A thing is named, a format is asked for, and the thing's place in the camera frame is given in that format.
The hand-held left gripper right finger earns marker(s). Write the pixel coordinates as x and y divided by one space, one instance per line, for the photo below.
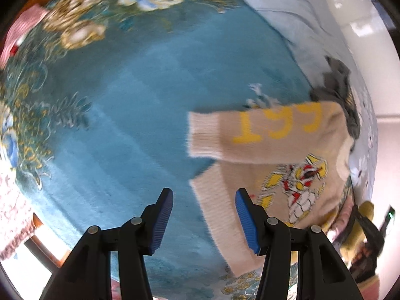
247 222

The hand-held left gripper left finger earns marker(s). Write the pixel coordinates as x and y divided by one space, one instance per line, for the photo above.
161 222

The beige sweater with cartoon print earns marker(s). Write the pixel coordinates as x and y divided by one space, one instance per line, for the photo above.
212 137

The blue floral blanket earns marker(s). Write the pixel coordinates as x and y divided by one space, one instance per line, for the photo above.
125 115

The pink patterned cloth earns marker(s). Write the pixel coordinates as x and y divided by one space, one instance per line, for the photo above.
12 212

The grey garment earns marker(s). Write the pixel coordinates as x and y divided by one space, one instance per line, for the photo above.
337 81

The pale blue floral bed sheet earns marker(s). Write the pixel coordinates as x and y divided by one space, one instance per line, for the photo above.
297 15

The pink knitted cloth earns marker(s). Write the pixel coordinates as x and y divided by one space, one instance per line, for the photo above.
25 25

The wooden bed frame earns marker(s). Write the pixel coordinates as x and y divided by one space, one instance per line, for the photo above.
47 243

